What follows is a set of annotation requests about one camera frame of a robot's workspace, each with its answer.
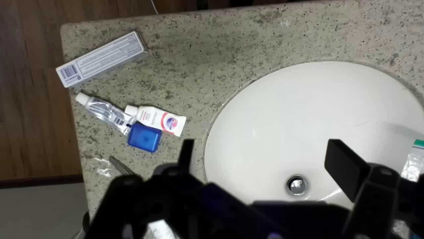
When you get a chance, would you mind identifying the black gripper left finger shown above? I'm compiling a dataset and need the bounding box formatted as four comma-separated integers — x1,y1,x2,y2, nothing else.
88,138,249,239

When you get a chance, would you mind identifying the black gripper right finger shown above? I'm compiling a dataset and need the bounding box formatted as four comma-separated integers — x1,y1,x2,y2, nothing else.
324,138,424,239

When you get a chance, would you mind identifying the small grey metal tool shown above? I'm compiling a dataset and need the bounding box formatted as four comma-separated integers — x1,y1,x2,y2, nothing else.
109,154,135,176

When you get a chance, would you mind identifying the small clear plastic packet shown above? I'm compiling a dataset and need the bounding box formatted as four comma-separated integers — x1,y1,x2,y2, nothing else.
92,155,114,179

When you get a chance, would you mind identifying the clear zip bag green strip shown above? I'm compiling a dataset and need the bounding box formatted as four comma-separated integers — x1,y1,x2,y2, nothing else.
399,138,424,183

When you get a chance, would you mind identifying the blue floss box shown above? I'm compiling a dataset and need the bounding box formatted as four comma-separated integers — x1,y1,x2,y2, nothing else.
126,120,165,154

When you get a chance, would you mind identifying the chrome sink drain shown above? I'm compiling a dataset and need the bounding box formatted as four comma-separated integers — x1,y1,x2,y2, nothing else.
285,175,309,197

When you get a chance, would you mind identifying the small white red tube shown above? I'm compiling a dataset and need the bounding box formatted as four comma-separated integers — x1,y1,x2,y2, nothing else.
123,103,188,138

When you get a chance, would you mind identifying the white oval sink basin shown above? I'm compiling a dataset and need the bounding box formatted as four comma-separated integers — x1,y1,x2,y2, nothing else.
203,59,424,209

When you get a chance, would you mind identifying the long white toothpaste box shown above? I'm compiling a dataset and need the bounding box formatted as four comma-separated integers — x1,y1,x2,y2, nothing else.
55,29,150,88

